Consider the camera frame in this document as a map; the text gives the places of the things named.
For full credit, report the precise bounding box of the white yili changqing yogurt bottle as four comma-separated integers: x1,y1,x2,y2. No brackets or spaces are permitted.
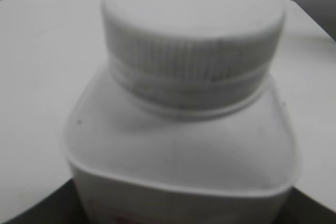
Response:
63,67,299,223

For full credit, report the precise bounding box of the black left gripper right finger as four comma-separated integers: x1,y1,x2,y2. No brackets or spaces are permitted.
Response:
278,188,335,224

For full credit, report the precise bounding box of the white plastic bottle cap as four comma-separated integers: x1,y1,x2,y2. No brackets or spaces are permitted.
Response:
101,0,286,118

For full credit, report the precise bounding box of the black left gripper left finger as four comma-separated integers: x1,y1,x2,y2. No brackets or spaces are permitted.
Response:
6,179,87,224

